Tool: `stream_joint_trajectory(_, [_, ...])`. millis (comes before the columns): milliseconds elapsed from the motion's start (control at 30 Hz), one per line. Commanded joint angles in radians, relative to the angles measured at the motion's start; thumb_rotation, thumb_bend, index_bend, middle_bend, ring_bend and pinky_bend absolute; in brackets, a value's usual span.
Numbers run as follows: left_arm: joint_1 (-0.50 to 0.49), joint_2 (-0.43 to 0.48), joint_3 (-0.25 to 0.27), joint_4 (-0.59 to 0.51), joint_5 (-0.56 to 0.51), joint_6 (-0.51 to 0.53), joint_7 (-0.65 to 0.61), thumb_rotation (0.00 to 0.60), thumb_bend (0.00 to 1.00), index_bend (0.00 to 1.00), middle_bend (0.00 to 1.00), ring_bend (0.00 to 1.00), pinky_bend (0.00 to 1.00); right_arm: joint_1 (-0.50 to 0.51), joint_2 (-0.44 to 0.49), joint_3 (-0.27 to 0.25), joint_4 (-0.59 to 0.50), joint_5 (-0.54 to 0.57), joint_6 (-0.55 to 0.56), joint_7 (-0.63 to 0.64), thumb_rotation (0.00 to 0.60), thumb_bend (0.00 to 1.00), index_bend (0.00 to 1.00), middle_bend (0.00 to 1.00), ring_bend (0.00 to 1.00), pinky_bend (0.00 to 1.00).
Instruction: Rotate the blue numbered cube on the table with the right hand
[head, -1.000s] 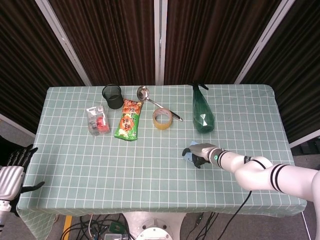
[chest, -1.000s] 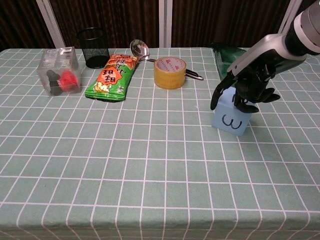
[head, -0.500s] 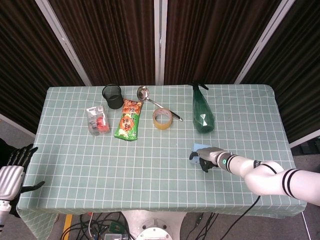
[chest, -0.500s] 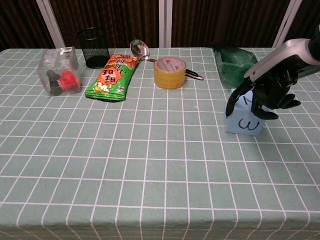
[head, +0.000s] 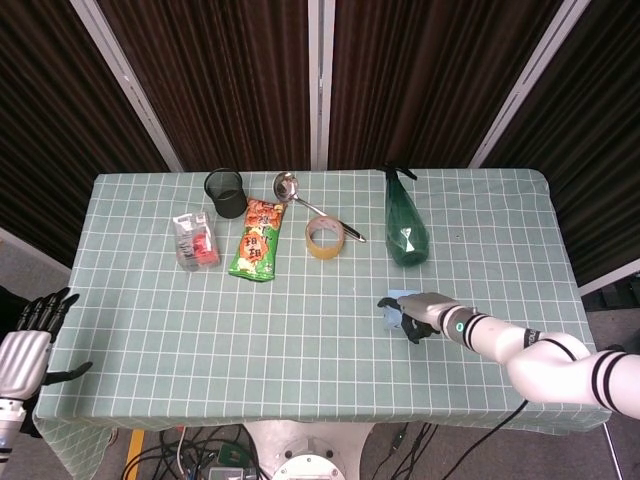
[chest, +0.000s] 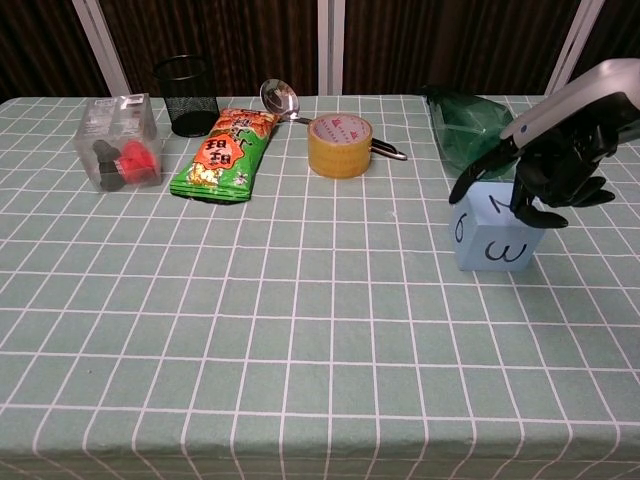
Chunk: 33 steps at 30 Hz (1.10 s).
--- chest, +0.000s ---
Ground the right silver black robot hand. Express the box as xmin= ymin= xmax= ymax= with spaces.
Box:
xmin=448 ymin=57 xmax=640 ymax=230

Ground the yellow tape roll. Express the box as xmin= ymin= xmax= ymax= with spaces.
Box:
xmin=306 ymin=113 xmax=374 ymax=180

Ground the white partition frame post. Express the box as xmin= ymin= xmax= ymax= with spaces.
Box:
xmin=317 ymin=0 xmax=345 ymax=97
xmin=71 ymin=0 xmax=132 ymax=97
xmin=544 ymin=0 xmax=606 ymax=96

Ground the black mesh pen holder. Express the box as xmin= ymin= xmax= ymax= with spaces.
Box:
xmin=152 ymin=54 xmax=222 ymax=138

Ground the green checkered tablecloth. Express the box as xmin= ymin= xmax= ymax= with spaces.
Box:
xmin=0 ymin=94 xmax=640 ymax=480

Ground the metal ladle with black handle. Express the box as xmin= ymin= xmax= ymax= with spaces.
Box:
xmin=259 ymin=78 xmax=409 ymax=162

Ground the clear box with red item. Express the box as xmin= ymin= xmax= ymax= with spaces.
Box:
xmin=72 ymin=92 xmax=165 ymax=193

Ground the light blue numbered cube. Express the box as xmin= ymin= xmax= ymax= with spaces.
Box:
xmin=450 ymin=180 xmax=547 ymax=273

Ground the green orange snack packet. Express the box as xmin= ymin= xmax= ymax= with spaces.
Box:
xmin=169 ymin=107 xmax=281 ymax=204

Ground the green plastic bag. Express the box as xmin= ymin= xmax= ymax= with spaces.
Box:
xmin=421 ymin=84 xmax=517 ymax=180

